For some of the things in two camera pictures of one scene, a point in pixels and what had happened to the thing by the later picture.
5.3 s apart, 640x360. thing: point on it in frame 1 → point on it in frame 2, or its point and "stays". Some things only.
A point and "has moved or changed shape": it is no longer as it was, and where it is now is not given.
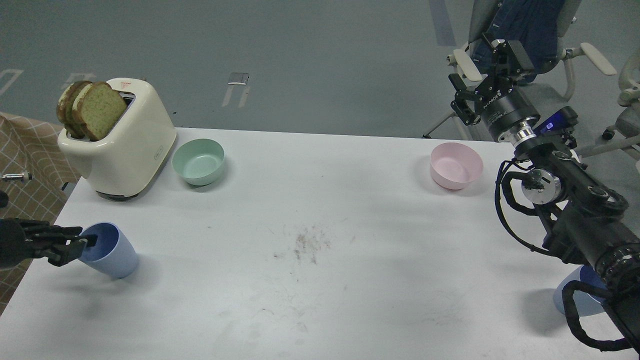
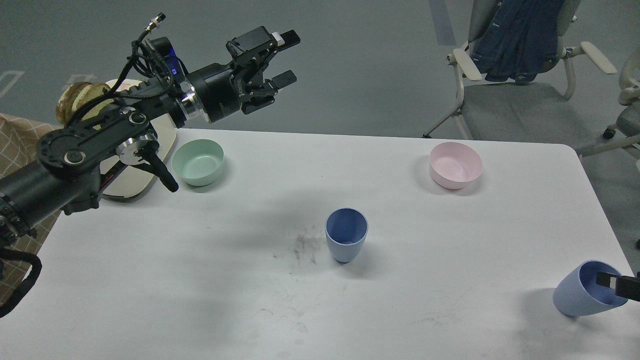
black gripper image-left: (38, 239) → (221, 90)
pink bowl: (453, 165) stays
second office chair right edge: (627, 123) stays
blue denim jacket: (535, 24) stays
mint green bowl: (199, 161) stays
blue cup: (113, 255) → (346, 229)
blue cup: (585, 305) has moved or changed shape
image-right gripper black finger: (513, 62) → (603, 278)
